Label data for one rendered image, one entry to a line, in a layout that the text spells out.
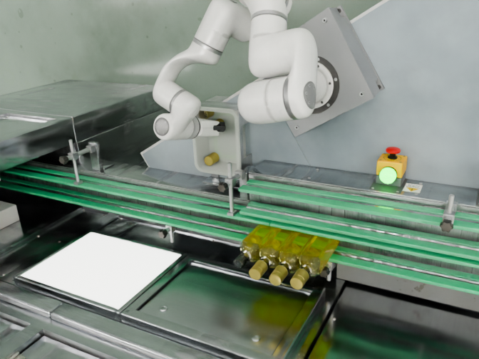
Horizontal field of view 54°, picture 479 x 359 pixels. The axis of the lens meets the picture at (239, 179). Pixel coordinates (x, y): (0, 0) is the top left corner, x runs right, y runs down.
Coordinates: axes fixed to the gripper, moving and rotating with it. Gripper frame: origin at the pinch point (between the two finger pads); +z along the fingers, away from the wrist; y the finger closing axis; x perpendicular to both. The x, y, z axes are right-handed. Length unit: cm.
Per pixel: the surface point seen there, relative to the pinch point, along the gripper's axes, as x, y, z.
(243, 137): -2.8, 10.0, 1.1
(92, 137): -11, -71, 18
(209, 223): -31.8, 1.8, -2.6
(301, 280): -34, 43, -28
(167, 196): -24.8, -14.1, -5.0
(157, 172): -19.5, -27.0, 6.4
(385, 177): -9, 56, -3
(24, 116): -4, -94, 2
